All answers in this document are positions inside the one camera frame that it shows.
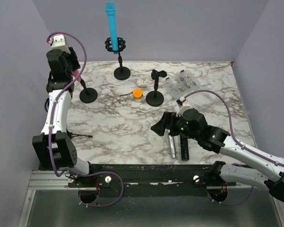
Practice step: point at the black front mounting rail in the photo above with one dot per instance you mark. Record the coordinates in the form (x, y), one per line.
(149, 180)

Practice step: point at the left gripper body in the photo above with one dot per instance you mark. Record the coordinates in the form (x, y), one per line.
(72, 64)

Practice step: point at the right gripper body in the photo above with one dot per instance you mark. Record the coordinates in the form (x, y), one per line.
(177, 126)

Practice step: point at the black tripod shock mount stand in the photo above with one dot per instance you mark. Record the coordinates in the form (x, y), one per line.
(71, 135)

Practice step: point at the black speckled microphone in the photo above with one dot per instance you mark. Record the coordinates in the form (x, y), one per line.
(184, 148)

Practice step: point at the white earbud case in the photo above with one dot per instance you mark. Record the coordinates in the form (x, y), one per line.
(141, 84)

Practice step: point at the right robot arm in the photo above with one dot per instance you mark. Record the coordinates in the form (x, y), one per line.
(264, 170)

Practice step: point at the orange tape measure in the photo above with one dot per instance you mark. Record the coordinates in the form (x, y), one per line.
(138, 93)

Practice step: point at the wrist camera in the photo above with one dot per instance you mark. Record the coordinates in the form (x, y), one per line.
(59, 41)
(181, 106)

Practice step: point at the silver microphone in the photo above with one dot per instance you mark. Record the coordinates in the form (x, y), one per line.
(172, 146)

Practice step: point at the black round base clip stand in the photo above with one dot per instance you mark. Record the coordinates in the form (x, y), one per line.
(156, 98)

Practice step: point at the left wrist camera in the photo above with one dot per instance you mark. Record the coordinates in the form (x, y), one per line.
(59, 41)

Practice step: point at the black clip stand for pink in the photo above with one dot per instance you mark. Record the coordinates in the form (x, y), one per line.
(87, 94)

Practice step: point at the blue microphone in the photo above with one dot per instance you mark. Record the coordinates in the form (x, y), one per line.
(110, 12)

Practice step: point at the clear plastic screw box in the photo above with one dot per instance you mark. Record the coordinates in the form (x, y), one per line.
(181, 84)

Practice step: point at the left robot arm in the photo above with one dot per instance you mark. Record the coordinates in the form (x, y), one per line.
(53, 146)

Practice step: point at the pink microphone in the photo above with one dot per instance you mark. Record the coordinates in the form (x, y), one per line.
(75, 73)

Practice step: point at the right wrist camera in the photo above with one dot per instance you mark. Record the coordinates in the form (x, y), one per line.
(181, 106)

